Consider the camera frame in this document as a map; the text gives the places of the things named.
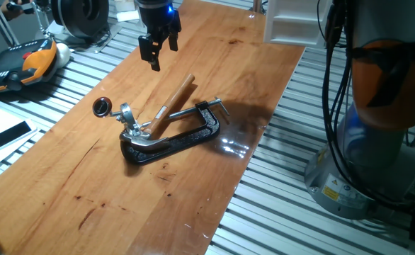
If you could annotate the white smartphone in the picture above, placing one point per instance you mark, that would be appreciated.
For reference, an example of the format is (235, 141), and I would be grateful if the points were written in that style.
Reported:
(12, 134)

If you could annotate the white egg-shaped object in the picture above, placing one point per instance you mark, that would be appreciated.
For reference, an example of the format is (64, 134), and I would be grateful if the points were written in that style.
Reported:
(64, 55)

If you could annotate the black steel C-clamp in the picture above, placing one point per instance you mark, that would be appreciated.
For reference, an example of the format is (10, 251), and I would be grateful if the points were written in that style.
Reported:
(193, 136)

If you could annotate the black orange teach pendant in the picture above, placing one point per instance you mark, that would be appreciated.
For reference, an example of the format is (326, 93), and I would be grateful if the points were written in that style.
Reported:
(16, 65)

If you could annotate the white shelf box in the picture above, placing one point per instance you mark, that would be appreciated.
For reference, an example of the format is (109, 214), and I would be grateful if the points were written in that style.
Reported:
(292, 21)

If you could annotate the black round drum device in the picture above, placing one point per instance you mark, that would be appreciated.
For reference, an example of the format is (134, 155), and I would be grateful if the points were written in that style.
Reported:
(76, 16)

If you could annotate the small white box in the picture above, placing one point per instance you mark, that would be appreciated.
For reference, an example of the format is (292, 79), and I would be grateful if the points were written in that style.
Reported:
(127, 15)

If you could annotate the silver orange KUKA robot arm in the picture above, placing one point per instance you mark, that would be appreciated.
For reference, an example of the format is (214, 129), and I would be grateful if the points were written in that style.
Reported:
(374, 148)

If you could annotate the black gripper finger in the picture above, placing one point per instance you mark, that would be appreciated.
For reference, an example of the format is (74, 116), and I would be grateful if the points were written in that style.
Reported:
(150, 49)
(173, 40)

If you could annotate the grey metal frame bar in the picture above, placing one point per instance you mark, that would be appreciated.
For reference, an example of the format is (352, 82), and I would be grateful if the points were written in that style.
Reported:
(2, 25)

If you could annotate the glossy wooden board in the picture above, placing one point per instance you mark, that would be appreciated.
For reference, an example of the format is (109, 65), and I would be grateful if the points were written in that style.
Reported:
(87, 198)

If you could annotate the person's hand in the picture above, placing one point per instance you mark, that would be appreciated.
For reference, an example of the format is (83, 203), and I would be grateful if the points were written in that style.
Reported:
(12, 10)

